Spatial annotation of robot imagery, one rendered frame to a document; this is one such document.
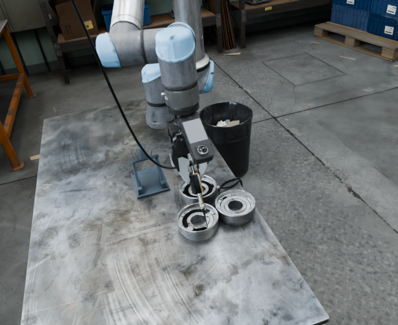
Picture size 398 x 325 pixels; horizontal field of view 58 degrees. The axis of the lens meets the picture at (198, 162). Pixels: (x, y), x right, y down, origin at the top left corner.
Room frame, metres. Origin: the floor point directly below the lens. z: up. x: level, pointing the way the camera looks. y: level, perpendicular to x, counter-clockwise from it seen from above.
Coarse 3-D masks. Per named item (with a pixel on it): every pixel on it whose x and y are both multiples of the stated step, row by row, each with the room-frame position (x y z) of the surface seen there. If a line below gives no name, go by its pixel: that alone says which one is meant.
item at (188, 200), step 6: (204, 180) 0.81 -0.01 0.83; (210, 180) 0.81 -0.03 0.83; (180, 186) 0.78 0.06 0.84; (204, 186) 0.79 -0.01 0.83; (216, 186) 0.76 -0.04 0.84; (180, 192) 0.77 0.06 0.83; (204, 192) 0.76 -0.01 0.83; (216, 192) 0.76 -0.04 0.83; (186, 198) 0.74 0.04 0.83; (192, 198) 0.73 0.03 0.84; (204, 198) 0.73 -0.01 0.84; (210, 198) 0.73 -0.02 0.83
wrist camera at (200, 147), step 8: (184, 120) 0.68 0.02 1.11; (192, 120) 0.68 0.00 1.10; (200, 120) 0.68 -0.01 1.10; (184, 128) 0.66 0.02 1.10; (192, 128) 0.66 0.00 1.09; (200, 128) 0.66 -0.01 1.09; (184, 136) 0.65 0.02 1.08; (192, 136) 0.64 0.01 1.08; (200, 136) 0.64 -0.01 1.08; (192, 144) 0.63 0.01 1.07; (200, 144) 0.62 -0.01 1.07; (208, 144) 0.63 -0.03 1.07; (192, 152) 0.61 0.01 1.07; (200, 152) 0.61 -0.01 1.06; (208, 152) 0.61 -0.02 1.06; (200, 160) 0.60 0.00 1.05; (208, 160) 0.61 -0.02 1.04
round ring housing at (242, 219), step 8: (224, 192) 0.74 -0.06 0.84; (232, 192) 0.74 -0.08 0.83; (240, 192) 0.74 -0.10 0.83; (216, 200) 0.71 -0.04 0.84; (232, 200) 0.71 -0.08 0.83; (240, 200) 0.71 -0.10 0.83; (248, 200) 0.71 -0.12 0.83; (216, 208) 0.68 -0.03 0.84; (224, 208) 0.69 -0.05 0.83; (232, 208) 0.71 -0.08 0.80; (240, 208) 0.71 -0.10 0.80; (224, 216) 0.65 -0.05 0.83; (232, 216) 0.64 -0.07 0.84; (240, 216) 0.64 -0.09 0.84; (248, 216) 0.65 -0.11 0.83; (232, 224) 0.65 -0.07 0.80; (240, 224) 0.65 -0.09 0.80
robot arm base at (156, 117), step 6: (150, 108) 1.23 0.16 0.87; (156, 108) 1.22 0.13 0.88; (162, 108) 1.21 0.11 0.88; (150, 114) 1.23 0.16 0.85; (156, 114) 1.21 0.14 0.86; (162, 114) 1.21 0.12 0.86; (168, 114) 1.21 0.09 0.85; (150, 120) 1.22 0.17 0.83; (156, 120) 1.22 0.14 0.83; (162, 120) 1.20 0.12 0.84; (168, 120) 1.20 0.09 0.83; (150, 126) 1.22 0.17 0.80; (156, 126) 1.20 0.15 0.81; (162, 126) 1.20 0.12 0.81
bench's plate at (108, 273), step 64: (64, 128) 1.29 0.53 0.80; (64, 192) 0.87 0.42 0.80; (128, 192) 0.84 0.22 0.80; (64, 256) 0.61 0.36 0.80; (128, 256) 0.59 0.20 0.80; (192, 256) 0.57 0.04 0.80; (256, 256) 0.54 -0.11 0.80; (64, 320) 0.44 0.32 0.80; (128, 320) 0.42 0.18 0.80; (192, 320) 0.40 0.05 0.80; (256, 320) 0.39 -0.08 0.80; (320, 320) 0.37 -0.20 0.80
